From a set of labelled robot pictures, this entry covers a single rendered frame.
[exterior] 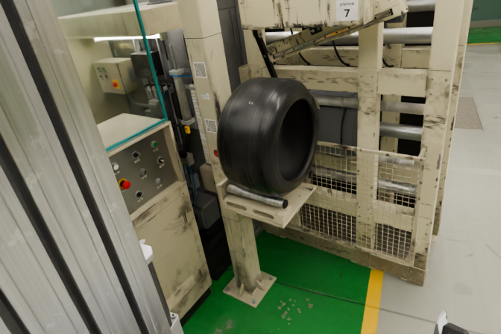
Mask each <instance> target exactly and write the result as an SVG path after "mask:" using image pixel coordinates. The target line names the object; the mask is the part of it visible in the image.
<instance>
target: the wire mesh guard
mask: <svg viewBox="0 0 501 334"><path fill-rule="evenodd" d="M317 145H320V154H321V152H323V151H321V145H323V146H328V147H334V148H342V149H346V160H343V161H346V170H345V171H346V179H345V180H346V183H345V184H346V188H345V189H346V196H344V197H346V209H345V210H346V217H345V218H346V224H347V214H348V213H347V206H348V205H347V198H349V197H347V193H348V192H347V171H348V170H347V157H348V156H347V150H351V166H350V167H351V175H348V176H351V193H349V194H351V206H349V207H351V214H349V215H351V222H350V223H351V226H350V227H351V243H350V242H346V241H343V240H342V239H343V238H342V236H343V235H342V232H343V231H342V228H343V227H342V225H343V224H342V221H343V220H342V213H343V212H342V210H341V215H340V216H341V219H339V220H341V240H340V239H338V225H337V238H334V235H333V237H332V236H329V228H328V234H327V235H328V236H327V235H324V232H323V234H322V233H318V232H315V231H313V230H312V227H311V230H308V229H306V228H303V226H302V227H299V226H297V225H298V224H297V225H293V224H292V221H291V222H290V223H291V224H290V223H288V224H287V225H286V226H288V227H292V228H294V229H297V230H301V231H303V232H306V233H311V234H313V235H316V236H320V237H322V238H325V239H329V240H331V241H334V242H338V243H340V244H343V245H347V246H350V247H352V248H356V249H359V250H361V251H365V252H368V253H372V254H375V255H377V256H381V257H384V258H386V259H390V260H393V261H395V262H399V263H402V264H404V265H409V266H411V267H413V265H414V258H415V245H416V239H417V232H418V219H419V212H420V200H421V193H422V186H423V173H424V166H425V160H426V158H425V157H416V156H411V155H406V154H397V153H392V152H387V151H378V150H373V149H368V148H360V147H354V146H349V145H340V144H335V143H331V142H322V141H318V143H317ZM352 151H360V152H362V163H360V164H362V173H360V174H362V175H363V169H364V168H363V165H367V164H363V160H364V159H363V152H365V153H368V163H369V154H374V160H375V154H378V155H380V162H379V163H381V155H383V156H386V165H387V164H390V163H387V157H396V158H399V164H400V159H405V160H412V162H413V160H414V161H418V162H420V168H416V169H420V173H419V181H418V184H416V185H418V188H417V189H416V190H417V194H414V195H417V199H415V200H417V201H416V208H415V213H414V214H415V217H414V219H415V222H412V223H414V226H413V228H414V229H413V231H412V232H413V236H412V244H411V245H412V250H411V252H410V253H411V257H410V263H407V262H404V261H405V260H404V259H399V258H398V257H399V256H398V254H397V257H394V256H390V255H388V254H387V253H386V254H385V253H382V252H383V251H382V250H380V251H381V253H380V252H378V251H376V249H374V250H371V248H370V249H369V248H364V247H362V234H363V233H362V225H360V226H361V229H360V230H361V244H360V245H361V246H359V245H357V243H356V244H353V243H352V231H353V230H352V195H354V194H352V190H354V189H352V186H354V185H352V181H354V180H352V177H355V176H352V163H354V162H352ZM340 160H341V161H342V159H340ZM339 165H341V164H339ZM354 168H356V181H355V182H356V190H355V191H356V207H355V208H356V215H355V216H356V219H357V217H359V216H357V204H358V203H357V200H358V199H357V182H358V181H357V173H359V172H357V163H356V167H354ZM338 169H341V168H338ZM341 170H344V169H341ZM408 173H411V177H408V178H412V174H415V173H412V172H408ZM341 175H342V173H341ZM341 179H344V178H341ZM412 179H414V178H412ZM339 183H341V184H342V182H339ZM340 187H341V186H340ZM340 192H342V190H341V191H340ZM412 199H414V198H412ZM346 224H345V225H346ZM322 226H323V225H322ZM324 227H326V226H324ZM332 229H333V228H332ZM322 230H324V228H323V229H322ZM332 233H333V231H332Z"/></svg>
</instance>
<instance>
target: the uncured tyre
mask: <svg viewBox="0 0 501 334"><path fill-rule="evenodd" d="M282 79H286V80H288V81H286V82H285V83H284V82H282V81H280V80H282ZM249 101H255V102H254V104H253V106H251V105H248V102H249ZM318 128H319V123H318V109H317V106H316V103H315V99H314V98H313V96H312V94H311V93H310V91H309V90H308V89H307V88H306V87H305V85H304V84H302V83H301V82H300V81H296V80H294V79H291V78H264V77H258V78H252V79H249V80H247V81H245V82H243V83H241V84H240V85H239V86H238V87H237V88H236V89H235V90H234V92H233V93H232V95H231V96H230V97H229V98H228V100H227V102H226V104H225V105H224V108H223V110H222V112H221V116H220V119H219V122H218V129H217V137H216V145H217V152H218V158H219V161H220V164H221V167H222V170H223V172H224V174H225V175H226V177H227V179H228V180H229V181H230V182H231V183H233V184H234V185H236V186H238V187H239V188H241V189H245V190H248V191H251V192H255V193H259V194H261V195H267V196H269V197H282V196H285V195H287V194H288V193H290V192H292V191H293V190H295V189H296V188H297V187H299V185H300V184H301V183H302V182H303V180H304V179H305V177H306V176H307V174H308V172H309V170H310V167H311V165H312V161H313V159H314V156H315V151H316V148H317V143H318Z"/></svg>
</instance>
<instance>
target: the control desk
mask: <svg viewBox="0 0 501 334"><path fill-rule="evenodd" d="M107 156H108V157H109V160H110V164H111V166H112V168H113V172H114V174H115V176H116V180H117V182H118V185H119V188H120V190H121V193H122V197H123V198H124V201H125V205H126V207H127V211H128V213H129V215H130V219H131V221H132V223H133V227H134V230H135V231H136V235H137V238H138V240H139V241H140V239H145V245H148V246H151V248H152V251H153V254H154V258H153V260H152V262H153V265H154V269H155V271H156V273H157V277H158V280H159V282H160V285H161V288H162V290H163V294H164V296H165V299H166V303H167V305H168V308H169V311H170V312H173V313H175V314H177V315H178V318H179V320H180V324H181V326H182V327H183V326H184V325H185V323H186V322H187V321H188V320H189V319H190V318H191V317H192V316H193V315H194V313H195V312H196V311H197V310H198V308H199V307H200V306H201V305H202V304H203V303H204V301H205V300H206V299H207V298H208V297H209V296H210V295H211V294H212V292H211V288H210V286H211V285H212V281H211V278H210V275H209V269H208V266H207V261H206V258H205V255H204V249H203V246H202V243H201V237H200V234H199V231H198V226H197V223H196V220H195V214H194V211H193V208H192V202H191V200H190V197H189V191H188V188H187V185H186V182H185V181H186V179H185V176H184V173H183V167H182V164H181V161H180V155H179V152H178V149H177V144H176V141H175V138H174V132H173V129H172V126H171V121H168V120H166V121H164V122H162V123H161V124H159V125H157V126H155V127H153V128H151V129H149V130H147V131H145V132H144V133H141V134H140V135H138V136H135V137H134V138H132V139H129V140H128V141H126V142H124V143H122V144H120V145H118V146H116V147H115V148H113V149H111V150H109V151H107Z"/></svg>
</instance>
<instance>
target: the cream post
mask: <svg viewBox="0 0 501 334"><path fill-rule="evenodd" d="M177 6H178V10H179V14H180V20H181V24H182V28H183V34H184V38H185V42H186V48H187V52H188V56H189V62H190V66H191V70H192V77H193V81H194V84H195V91H196V95H197V98H198V105H199V109H200V112H201V119H202V123H203V126H204V133H205V137H206V141H207V147H208V151H209V158H210V162H211V165H212V171H213V176H214V179H215V186H216V185H217V184H218V183H219V182H220V181H222V180H223V179H224V178H225V177H226V175H225V174H224V172H223V170H222V167H221V164H220V161H219V158H218V156H216V155H215V154H214V152H215V151H217V145H216V137H217V133H210V132H207V128H206V124H205V120H204V119H212V120H215V121H216V125H217V129H218V122H219V119H220V116H221V112H222V110H223V108H224V105H225V104H226V102H227V100H228V98H229V97H230V96H231V90H230V81H229V76H228V71H227V63H226V58H225V53H224V44H223V39H222V35H221V26H220V22H219V16H218V8H217V3H216V0H177ZM193 62H204V63H205V67H206V71H207V78H197V77H195V70H194V66H193ZM201 93H207V94H209V99H202V97H201ZM218 200H219V198H218ZM219 203H220V207H221V214H222V218H223V222H224V229H225V232H226V236H227V242H228V246H229V250H230V256H231V260H232V263H233V270H234V274H235V278H236V285H237V287H239V288H240V287H241V284H243V286H244V290H245V291H247V292H249V293H251V294H253V292H254V290H255V289H256V287H257V286H256V281H257V280H258V281H259V282H260V283H261V281H262V278H261V273H260V267H259V259H258V254H257V249H256V241H255V236H254V231H253V222H252V218H249V217H247V216H244V215H240V214H238V213H235V212H231V211H229V210H226V209H225V205H224V201H222V200H219Z"/></svg>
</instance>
